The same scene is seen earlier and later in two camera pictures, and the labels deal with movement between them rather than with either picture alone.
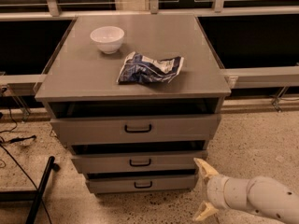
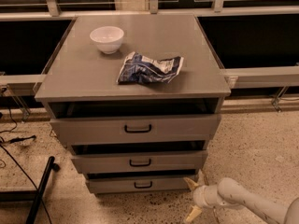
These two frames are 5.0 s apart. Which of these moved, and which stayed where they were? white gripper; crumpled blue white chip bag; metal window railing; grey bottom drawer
Moved: white gripper
Stayed: metal window railing; crumpled blue white chip bag; grey bottom drawer
